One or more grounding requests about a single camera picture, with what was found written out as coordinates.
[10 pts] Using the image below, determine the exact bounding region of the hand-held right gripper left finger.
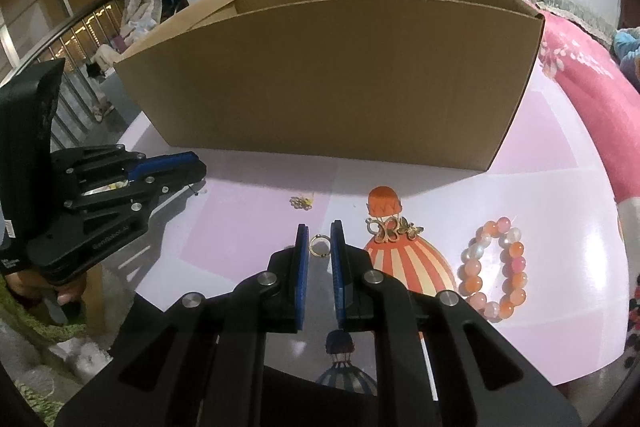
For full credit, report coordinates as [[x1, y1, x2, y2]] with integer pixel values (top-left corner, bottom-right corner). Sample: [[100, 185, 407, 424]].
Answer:
[[55, 223, 311, 427]]

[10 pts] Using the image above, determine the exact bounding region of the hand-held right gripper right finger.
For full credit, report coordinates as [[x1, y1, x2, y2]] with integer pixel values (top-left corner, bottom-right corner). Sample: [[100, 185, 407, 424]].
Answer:
[[331, 219, 583, 427]]

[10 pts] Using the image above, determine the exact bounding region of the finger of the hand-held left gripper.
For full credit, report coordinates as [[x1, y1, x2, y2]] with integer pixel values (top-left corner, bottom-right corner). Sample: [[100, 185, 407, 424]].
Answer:
[[62, 162, 207, 233], [52, 146, 201, 190]]

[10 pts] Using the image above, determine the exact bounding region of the cardboard box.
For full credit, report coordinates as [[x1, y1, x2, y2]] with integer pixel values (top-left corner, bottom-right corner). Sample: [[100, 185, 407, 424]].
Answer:
[[112, 0, 546, 172]]

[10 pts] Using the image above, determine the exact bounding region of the person's left hand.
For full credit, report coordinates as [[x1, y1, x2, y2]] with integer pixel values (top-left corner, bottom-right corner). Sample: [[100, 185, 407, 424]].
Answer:
[[5, 269, 88, 325]]

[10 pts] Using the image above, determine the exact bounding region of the gold butterfly brooch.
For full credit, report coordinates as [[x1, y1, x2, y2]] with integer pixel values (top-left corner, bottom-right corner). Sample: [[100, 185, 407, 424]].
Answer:
[[365, 214, 425, 243]]

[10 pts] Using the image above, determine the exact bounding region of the metal railing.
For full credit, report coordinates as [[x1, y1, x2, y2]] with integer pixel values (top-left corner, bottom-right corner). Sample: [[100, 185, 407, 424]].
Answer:
[[30, 2, 126, 148]]

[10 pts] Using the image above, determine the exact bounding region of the green fuzzy rug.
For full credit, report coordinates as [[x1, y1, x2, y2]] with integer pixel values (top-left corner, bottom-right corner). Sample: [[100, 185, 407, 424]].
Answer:
[[0, 287, 87, 349]]

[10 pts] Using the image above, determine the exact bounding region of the pile of clothes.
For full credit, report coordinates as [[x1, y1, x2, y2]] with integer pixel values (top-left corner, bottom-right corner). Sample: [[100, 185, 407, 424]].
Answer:
[[117, 0, 189, 58]]

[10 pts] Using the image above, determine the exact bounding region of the pink floral blanket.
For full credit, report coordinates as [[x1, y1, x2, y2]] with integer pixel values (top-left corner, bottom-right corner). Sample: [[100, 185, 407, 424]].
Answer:
[[480, 0, 640, 373]]

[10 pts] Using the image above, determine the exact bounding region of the grey green cushion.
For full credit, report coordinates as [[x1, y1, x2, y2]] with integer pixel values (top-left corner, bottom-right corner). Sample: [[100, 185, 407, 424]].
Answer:
[[500, 0, 619, 48]]

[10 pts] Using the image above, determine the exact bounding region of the blue printed blanket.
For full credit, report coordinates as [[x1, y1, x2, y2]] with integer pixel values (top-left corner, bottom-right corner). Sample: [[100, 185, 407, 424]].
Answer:
[[612, 27, 640, 84]]

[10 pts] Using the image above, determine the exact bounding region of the pink bead bracelet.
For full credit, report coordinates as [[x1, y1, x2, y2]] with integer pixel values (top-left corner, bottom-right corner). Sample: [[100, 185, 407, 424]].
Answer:
[[457, 217, 530, 321]]

